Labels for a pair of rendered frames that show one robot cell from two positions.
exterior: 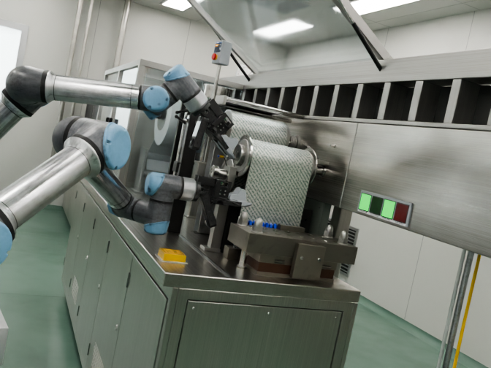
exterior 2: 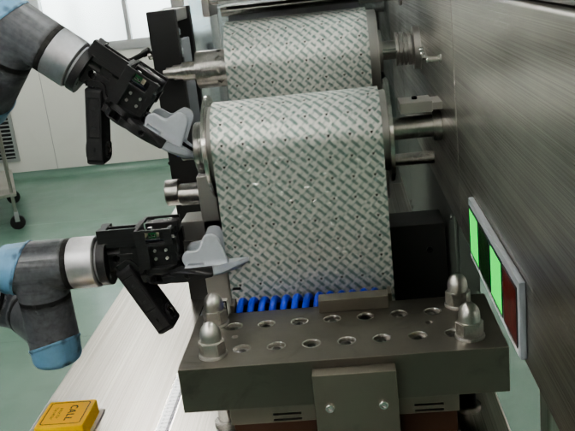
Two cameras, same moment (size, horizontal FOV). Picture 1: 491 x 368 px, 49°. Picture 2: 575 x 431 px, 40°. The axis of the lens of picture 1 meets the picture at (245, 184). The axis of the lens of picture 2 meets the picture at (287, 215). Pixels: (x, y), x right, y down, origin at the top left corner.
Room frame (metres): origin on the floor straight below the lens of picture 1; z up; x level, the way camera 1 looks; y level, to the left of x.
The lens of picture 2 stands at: (0.94, -0.60, 1.48)
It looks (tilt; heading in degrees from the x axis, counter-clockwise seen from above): 17 degrees down; 29
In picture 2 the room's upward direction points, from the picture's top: 7 degrees counter-clockwise
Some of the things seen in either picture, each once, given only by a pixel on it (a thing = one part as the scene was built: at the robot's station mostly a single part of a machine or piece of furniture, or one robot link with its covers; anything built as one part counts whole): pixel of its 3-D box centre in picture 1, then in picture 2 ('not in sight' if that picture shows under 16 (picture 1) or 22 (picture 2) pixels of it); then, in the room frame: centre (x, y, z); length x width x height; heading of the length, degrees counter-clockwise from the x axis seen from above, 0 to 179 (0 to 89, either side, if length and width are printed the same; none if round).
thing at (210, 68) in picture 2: not in sight; (215, 67); (2.10, 0.15, 1.33); 0.06 x 0.06 x 0.06; 24
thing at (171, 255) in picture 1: (172, 255); (67, 420); (1.64, 0.18, 0.91); 0.07 x 0.07 x 0.02; 24
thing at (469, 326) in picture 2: (343, 236); (469, 319); (1.80, -0.36, 1.05); 0.04 x 0.04 x 0.04
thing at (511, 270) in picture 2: (383, 207); (493, 267); (1.65, -0.43, 1.18); 0.25 x 0.01 x 0.07; 24
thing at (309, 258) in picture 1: (307, 261); (357, 410); (1.70, -0.24, 0.96); 0.10 x 0.03 x 0.11; 114
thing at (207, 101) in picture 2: (242, 155); (212, 146); (1.88, 0.03, 1.25); 0.15 x 0.01 x 0.15; 24
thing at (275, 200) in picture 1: (274, 203); (307, 244); (1.87, -0.11, 1.11); 0.23 x 0.01 x 0.18; 114
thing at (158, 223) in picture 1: (153, 215); (47, 325); (1.72, 0.27, 1.01); 0.11 x 0.08 x 0.11; 65
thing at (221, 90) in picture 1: (216, 93); not in sight; (2.58, 0.22, 1.50); 0.14 x 0.14 x 0.06
